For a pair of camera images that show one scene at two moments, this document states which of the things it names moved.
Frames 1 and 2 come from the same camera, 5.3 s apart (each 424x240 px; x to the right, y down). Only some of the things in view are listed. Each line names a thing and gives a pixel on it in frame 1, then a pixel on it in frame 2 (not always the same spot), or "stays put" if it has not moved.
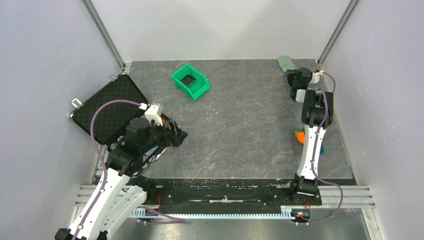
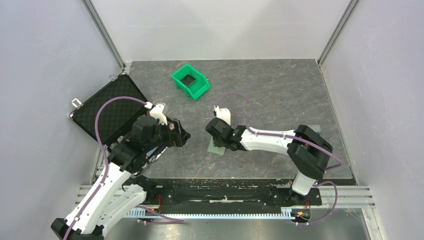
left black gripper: (174, 139) stays put
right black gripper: (291, 73) -> (216, 142)
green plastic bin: (197, 88) stays put
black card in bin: (188, 80) stays put
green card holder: (286, 63) -> (219, 150)
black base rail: (230, 193) stays put
